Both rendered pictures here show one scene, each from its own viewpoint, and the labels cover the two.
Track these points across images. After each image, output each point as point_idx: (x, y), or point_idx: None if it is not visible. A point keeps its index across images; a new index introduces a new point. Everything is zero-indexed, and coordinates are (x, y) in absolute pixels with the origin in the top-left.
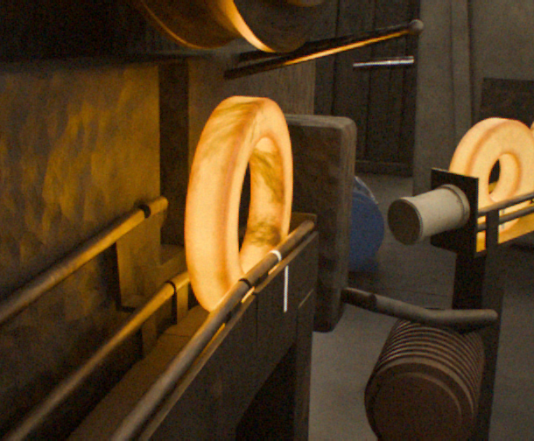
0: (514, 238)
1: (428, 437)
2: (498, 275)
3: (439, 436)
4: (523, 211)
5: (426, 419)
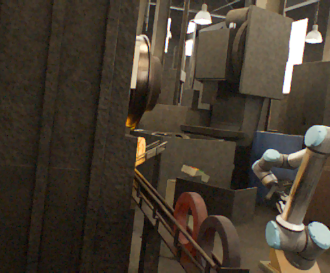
0: (136, 166)
1: (132, 203)
2: None
3: (134, 202)
4: (137, 160)
5: (132, 199)
